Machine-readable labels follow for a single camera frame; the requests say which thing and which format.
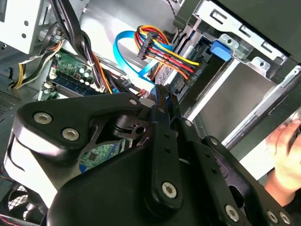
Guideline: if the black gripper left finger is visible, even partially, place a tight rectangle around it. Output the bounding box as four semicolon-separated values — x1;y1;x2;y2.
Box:
8;84;185;214

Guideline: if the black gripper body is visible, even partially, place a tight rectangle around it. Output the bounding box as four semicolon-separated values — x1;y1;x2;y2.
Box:
46;145;301;226

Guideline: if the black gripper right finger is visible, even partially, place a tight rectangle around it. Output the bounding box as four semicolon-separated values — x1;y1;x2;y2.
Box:
170;94;296;226

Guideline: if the person's hand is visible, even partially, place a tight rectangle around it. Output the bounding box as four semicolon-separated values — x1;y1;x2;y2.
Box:
264;119;301;208

